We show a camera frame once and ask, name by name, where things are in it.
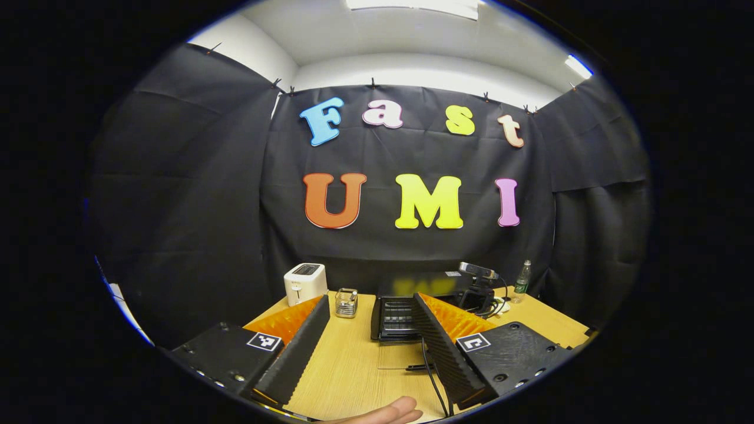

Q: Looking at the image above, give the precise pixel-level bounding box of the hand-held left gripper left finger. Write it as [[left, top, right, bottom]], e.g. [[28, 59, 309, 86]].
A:
[[168, 294, 332, 408]]

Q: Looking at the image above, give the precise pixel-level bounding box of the white toaster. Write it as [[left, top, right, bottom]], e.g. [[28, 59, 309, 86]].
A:
[[284, 263, 329, 307]]

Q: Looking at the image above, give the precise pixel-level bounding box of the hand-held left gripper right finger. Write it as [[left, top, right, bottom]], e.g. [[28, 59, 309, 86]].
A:
[[411, 292, 577, 411]]

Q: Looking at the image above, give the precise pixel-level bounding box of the clear green-label water bottle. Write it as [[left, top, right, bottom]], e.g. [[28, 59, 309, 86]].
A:
[[511, 260, 533, 304]]

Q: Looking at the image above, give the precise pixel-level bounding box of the metal mesh utensil holder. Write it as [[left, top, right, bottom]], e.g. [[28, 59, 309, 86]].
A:
[[335, 288, 359, 319]]

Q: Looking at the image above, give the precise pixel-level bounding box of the ceiling light panel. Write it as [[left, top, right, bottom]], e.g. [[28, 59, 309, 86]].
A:
[[564, 54, 594, 81], [345, 0, 482, 22]]

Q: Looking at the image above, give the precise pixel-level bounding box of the black backdrop cloth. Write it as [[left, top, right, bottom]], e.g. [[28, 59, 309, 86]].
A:
[[88, 42, 653, 349]]

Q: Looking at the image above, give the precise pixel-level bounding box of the black cable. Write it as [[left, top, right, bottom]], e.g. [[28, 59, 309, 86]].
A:
[[419, 337, 453, 418]]

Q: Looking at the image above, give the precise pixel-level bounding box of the black electric oven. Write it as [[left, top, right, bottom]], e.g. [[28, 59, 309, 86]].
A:
[[370, 272, 472, 372]]

